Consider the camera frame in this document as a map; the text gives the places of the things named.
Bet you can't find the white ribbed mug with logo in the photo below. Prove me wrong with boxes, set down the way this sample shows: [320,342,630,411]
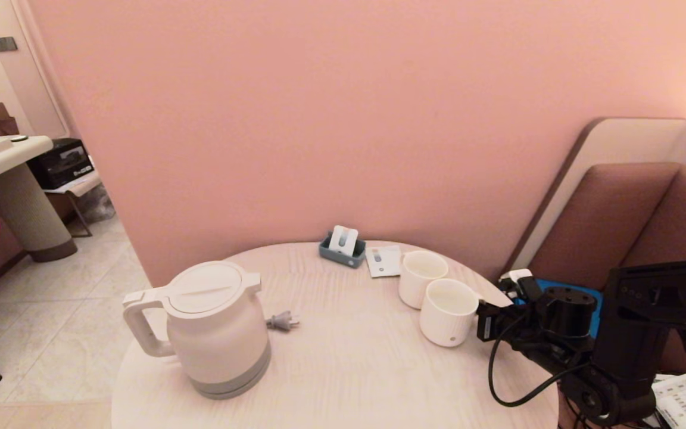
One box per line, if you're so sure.
[419,278,481,348]

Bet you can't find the white electric kettle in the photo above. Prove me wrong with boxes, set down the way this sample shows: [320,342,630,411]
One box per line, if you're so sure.
[121,260,273,399]

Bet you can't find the blue folded cloth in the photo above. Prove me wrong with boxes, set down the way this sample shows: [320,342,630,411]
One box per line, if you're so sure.
[513,277,604,335]

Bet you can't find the plain white ribbed mug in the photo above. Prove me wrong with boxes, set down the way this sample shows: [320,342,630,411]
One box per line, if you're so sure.
[398,250,450,310]

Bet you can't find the flat white square packet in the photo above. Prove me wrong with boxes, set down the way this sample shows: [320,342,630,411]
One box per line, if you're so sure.
[364,245,404,279]

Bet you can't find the brown upholstered sofa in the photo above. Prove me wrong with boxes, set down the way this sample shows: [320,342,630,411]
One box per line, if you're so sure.
[501,162,686,429]

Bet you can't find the teal sachet holder tray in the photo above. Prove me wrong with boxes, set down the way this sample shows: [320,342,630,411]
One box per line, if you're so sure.
[318,234,367,269]

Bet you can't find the white blue card holder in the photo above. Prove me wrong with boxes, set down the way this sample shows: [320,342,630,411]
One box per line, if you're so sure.
[328,225,347,256]

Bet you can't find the beige headboard panel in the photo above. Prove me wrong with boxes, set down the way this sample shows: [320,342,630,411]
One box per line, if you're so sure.
[501,117,686,281]

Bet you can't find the grey power plug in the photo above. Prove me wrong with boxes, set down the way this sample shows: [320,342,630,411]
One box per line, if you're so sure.
[265,310,301,332]

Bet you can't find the grey round kettle base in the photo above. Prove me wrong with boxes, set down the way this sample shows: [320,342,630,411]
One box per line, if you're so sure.
[190,357,273,399]

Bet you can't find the clear plastic bag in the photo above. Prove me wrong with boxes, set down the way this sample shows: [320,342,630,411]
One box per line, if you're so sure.
[73,184,118,225]

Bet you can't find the small beige metal-legged bench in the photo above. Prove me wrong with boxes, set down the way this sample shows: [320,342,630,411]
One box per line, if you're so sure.
[43,172,104,238]

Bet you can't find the black box appliance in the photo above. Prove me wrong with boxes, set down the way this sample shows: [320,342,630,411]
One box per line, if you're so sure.
[27,138,96,191]

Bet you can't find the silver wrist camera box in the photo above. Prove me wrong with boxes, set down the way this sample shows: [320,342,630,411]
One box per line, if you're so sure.
[499,268,535,294]

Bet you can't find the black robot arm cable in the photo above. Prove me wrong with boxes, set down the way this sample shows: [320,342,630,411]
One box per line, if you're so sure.
[488,315,589,408]

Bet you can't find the black tangled cables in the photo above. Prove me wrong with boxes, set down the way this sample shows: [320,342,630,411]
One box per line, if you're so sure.
[557,393,659,429]

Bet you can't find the white pedestal counter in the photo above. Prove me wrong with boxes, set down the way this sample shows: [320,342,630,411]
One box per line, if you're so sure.
[0,135,79,263]

